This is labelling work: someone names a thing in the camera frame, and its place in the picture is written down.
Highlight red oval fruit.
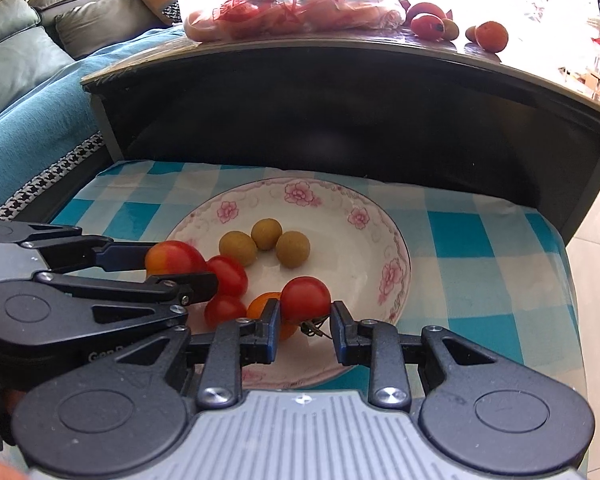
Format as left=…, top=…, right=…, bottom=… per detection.
left=411, top=14, right=445, bottom=39
left=405, top=1, right=448, bottom=23

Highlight blue white checkered cloth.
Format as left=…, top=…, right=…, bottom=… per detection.
left=50, top=160, right=581, bottom=401

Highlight grey sofa cushion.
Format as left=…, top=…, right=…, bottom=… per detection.
left=55, top=0, right=175, bottom=61

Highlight blue blanket houndstooth trim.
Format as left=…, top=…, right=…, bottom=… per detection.
left=0, top=25, right=187, bottom=222

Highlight dark coffee table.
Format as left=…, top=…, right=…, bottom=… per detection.
left=80, top=35, right=600, bottom=246

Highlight green sofa cushion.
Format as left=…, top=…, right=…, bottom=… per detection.
left=0, top=25, right=77, bottom=130
left=0, top=0, right=42, bottom=53

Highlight red tomato with stem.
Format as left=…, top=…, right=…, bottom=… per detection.
left=280, top=276, right=332, bottom=339

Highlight orange-red round fruit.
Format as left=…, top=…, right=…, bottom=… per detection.
left=476, top=21, right=509, bottom=53

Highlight plastic bag of red fruit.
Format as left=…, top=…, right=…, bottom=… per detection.
left=182, top=0, right=408, bottom=43

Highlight white plate pink flowers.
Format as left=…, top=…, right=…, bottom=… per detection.
left=165, top=177, right=412, bottom=390

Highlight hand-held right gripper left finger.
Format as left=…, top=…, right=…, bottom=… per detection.
left=107, top=300, right=282, bottom=409

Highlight brown longan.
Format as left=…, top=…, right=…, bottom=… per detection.
left=275, top=230, right=311, bottom=270
left=218, top=230, right=258, bottom=267
left=251, top=218, right=283, bottom=251

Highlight small red cherry tomato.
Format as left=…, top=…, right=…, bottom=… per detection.
left=206, top=255, right=249, bottom=297
left=204, top=294, right=248, bottom=330

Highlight large orange mandarin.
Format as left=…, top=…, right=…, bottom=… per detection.
left=246, top=292, right=298, bottom=342

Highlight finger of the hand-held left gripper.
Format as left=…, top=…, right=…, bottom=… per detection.
left=22, top=223, right=153, bottom=275
left=32, top=269, right=220, bottom=327

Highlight brown houndstooth throw pillow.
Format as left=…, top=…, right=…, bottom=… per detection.
left=132, top=0, right=187, bottom=27

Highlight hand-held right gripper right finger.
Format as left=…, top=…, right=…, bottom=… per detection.
left=330, top=301, right=503, bottom=410

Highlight large red-orange tomato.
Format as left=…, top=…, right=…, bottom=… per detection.
left=145, top=240, right=208, bottom=278

